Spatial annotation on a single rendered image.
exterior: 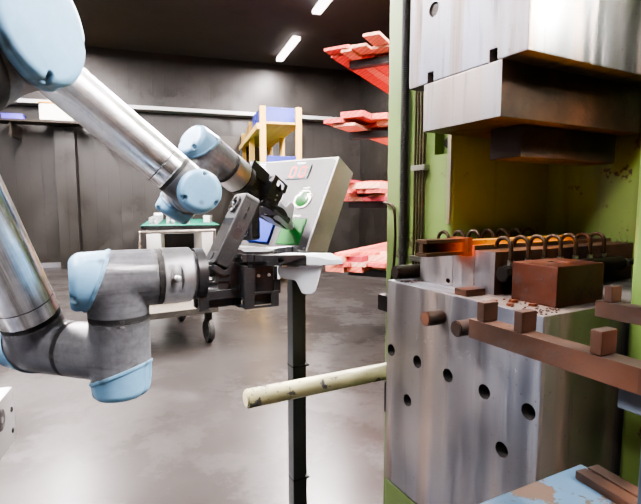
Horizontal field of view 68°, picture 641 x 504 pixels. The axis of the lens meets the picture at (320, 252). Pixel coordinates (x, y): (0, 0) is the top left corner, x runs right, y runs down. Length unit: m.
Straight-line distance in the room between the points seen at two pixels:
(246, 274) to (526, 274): 0.45
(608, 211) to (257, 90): 8.58
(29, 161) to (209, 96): 3.23
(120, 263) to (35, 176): 8.77
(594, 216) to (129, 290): 1.08
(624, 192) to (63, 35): 1.15
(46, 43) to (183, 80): 8.92
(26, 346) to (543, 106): 0.90
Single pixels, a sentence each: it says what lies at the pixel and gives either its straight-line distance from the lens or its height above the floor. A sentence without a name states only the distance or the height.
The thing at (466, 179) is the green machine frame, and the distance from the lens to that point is 1.19.
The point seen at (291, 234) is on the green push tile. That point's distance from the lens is 1.20.
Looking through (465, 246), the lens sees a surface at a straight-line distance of 0.91.
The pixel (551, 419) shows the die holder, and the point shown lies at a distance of 0.83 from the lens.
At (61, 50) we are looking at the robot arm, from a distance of 0.52.
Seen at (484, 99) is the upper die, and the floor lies 1.26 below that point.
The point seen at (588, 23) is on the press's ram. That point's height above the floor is 1.38.
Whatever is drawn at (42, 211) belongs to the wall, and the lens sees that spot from 9.36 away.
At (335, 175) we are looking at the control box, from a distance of 1.24.
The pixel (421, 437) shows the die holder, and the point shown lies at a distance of 1.02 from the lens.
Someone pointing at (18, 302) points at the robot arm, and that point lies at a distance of 0.70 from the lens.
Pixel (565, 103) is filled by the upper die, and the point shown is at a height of 1.26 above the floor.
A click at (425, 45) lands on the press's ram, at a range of 1.07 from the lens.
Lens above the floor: 1.07
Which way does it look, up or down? 6 degrees down
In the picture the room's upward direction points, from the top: straight up
